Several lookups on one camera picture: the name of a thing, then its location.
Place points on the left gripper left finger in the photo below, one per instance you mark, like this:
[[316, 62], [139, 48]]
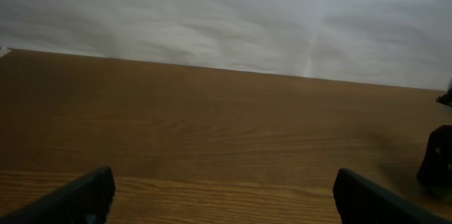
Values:
[[77, 199]]

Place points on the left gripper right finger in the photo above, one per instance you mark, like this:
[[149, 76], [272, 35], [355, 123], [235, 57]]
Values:
[[367, 203]]

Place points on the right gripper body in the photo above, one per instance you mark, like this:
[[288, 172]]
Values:
[[447, 99]]

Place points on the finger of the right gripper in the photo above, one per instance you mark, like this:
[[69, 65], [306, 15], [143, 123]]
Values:
[[439, 160]]

